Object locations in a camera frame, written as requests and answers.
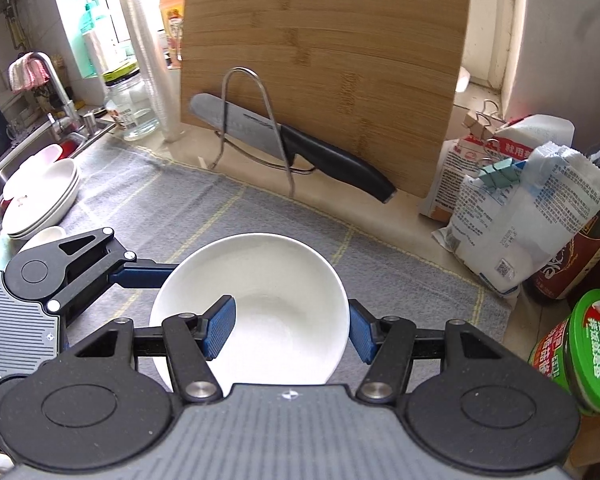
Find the green lid sauce jar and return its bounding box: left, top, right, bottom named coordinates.
left=527, top=288, right=600, bottom=416

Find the steel kitchen sink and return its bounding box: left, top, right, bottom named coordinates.
left=0, top=115, right=116, bottom=246

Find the white plastic colander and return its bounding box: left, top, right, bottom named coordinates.
left=5, top=143, right=63, bottom=181

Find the red white printed bag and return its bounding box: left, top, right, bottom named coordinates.
left=420, top=115, right=576, bottom=223

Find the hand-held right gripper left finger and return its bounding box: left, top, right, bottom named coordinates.
left=65, top=295, right=238, bottom=403

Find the clear cling film roll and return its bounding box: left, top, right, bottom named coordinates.
left=117, top=0, right=186, bottom=143

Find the glass jar with yellow lid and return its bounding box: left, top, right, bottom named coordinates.
left=103, top=62, right=161, bottom=142

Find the steel kitchen faucet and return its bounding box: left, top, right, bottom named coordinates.
left=27, top=51, right=83, bottom=133

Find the steel wire rack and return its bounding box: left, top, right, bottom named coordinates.
left=200, top=66, right=321, bottom=198

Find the mint binder clip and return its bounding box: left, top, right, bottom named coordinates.
left=477, top=157, right=523, bottom=188

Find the tan binder clip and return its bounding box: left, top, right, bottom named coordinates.
left=462, top=100, right=503, bottom=141

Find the white blue printed bag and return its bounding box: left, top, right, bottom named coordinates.
left=432, top=142, right=600, bottom=296

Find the grey blue checked towel mat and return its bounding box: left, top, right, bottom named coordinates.
left=0, top=137, right=513, bottom=396

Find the black handled kitchen knife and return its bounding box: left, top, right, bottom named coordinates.
left=189, top=92, right=397, bottom=204

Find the white floral bowl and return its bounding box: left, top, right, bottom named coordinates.
left=149, top=232, right=346, bottom=393
left=17, top=226, right=68, bottom=256

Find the orange cooking oil bottle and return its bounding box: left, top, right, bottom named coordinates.
left=159, top=0, right=188, bottom=68

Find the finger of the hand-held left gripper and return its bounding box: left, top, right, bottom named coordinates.
left=45, top=227, right=181, bottom=313

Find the bamboo cutting board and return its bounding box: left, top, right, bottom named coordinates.
left=180, top=0, right=473, bottom=198

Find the green detergent bottle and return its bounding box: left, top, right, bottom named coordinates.
left=72, top=0, right=113, bottom=78

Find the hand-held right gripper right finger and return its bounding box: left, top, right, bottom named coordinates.
left=347, top=299, right=526, bottom=403

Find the dark soy sauce bottle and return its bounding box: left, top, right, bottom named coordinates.
left=522, top=115, right=600, bottom=303

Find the white fruit print plate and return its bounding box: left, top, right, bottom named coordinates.
left=2, top=175, right=81, bottom=235
left=1, top=158, right=79, bottom=226
left=4, top=190, right=78, bottom=241

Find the pink dish cloth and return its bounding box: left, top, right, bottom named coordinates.
left=8, top=55, right=51, bottom=93

